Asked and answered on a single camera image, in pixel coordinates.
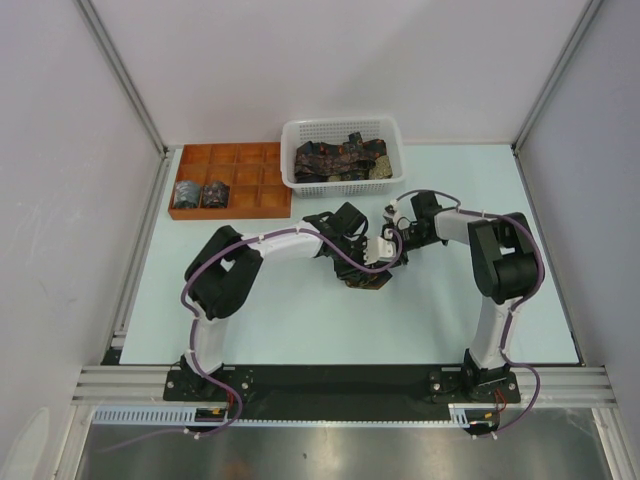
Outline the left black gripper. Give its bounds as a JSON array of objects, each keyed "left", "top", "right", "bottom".
[{"left": 331, "top": 236, "right": 374, "bottom": 282}]

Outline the orange green patterned tie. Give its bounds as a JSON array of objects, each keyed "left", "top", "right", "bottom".
[{"left": 345, "top": 271, "right": 393, "bottom": 290}]

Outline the dark red tie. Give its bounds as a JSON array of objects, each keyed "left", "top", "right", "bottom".
[{"left": 201, "top": 180, "right": 230, "bottom": 208}]

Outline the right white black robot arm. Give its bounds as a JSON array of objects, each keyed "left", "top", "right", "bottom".
[{"left": 384, "top": 189, "right": 546, "bottom": 402}]

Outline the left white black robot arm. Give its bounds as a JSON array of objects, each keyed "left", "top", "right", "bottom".
[{"left": 179, "top": 202, "right": 397, "bottom": 400}]

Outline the olive gold tie in basket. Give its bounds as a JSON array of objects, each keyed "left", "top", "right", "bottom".
[{"left": 369, "top": 155, "right": 393, "bottom": 180}]

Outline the dark patterned tie in basket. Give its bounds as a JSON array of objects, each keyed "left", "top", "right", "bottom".
[{"left": 294, "top": 132, "right": 389, "bottom": 183}]

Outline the orange compartment tray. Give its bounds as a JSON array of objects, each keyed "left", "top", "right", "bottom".
[{"left": 168, "top": 142, "right": 292, "bottom": 220}]

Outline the white plastic basket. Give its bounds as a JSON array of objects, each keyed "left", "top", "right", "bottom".
[{"left": 280, "top": 115, "right": 406, "bottom": 198}]

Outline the rolled grey tie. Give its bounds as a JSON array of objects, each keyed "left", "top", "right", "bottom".
[{"left": 172, "top": 180, "right": 201, "bottom": 209}]

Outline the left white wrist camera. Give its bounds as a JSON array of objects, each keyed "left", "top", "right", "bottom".
[{"left": 363, "top": 236, "right": 400, "bottom": 266}]

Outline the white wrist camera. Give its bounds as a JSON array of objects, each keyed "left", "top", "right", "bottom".
[
  {"left": 383, "top": 199, "right": 401, "bottom": 223},
  {"left": 363, "top": 236, "right": 400, "bottom": 266}
]

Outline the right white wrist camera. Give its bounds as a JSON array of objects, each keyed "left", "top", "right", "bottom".
[{"left": 383, "top": 199, "right": 401, "bottom": 223}]

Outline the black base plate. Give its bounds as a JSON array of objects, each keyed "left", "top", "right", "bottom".
[{"left": 163, "top": 362, "right": 521, "bottom": 422}]

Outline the white slotted cable duct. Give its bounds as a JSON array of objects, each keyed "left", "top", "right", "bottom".
[{"left": 93, "top": 404, "right": 490, "bottom": 428}]

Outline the aluminium frame rail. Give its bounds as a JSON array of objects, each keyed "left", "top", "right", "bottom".
[{"left": 73, "top": 0, "right": 168, "bottom": 157}]

